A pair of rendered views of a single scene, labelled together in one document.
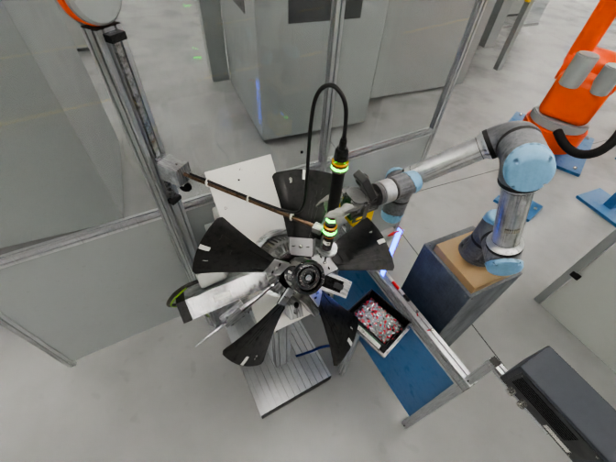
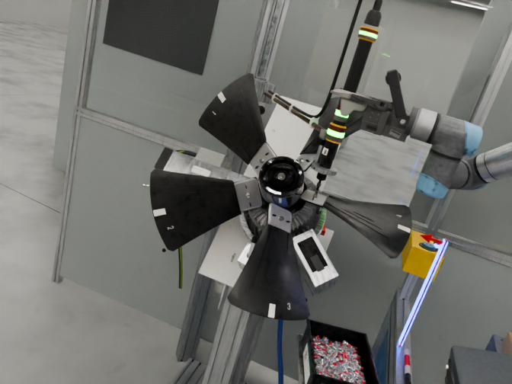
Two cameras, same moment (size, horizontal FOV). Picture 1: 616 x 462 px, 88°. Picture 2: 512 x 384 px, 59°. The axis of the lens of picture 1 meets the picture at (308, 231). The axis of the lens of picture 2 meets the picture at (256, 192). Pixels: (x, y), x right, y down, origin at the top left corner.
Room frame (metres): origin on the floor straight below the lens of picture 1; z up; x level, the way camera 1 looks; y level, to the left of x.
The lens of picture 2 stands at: (-0.28, -0.78, 1.55)
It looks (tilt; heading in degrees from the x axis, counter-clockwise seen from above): 19 degrees down; 44
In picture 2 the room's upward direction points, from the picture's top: 16 degrees clockwise
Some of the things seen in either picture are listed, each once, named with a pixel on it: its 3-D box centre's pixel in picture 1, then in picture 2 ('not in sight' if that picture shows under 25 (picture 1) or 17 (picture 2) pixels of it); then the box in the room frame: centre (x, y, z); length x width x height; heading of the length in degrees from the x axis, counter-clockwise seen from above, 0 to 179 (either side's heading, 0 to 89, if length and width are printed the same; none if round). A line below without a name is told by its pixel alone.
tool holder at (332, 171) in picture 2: (324, 239); (327, 152); (0.67, -0.06, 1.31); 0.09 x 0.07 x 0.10; 67
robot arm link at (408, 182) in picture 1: (402, 185); (453, 136); (0.81, -0.30, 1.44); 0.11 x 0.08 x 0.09; 122
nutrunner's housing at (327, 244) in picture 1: (333, 206); (348, 94); (0.66, -0.07, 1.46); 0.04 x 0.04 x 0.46
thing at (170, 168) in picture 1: (173, 170); (261, 91); (0.91, 0.51, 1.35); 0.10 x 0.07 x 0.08; 67
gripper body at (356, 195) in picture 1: (362, 201); (388, 117); (0.72, -0.16, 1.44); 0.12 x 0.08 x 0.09; 122
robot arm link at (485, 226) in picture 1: (495, 228); not in sight; (0.87, -0.73, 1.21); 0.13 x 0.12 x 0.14; 172
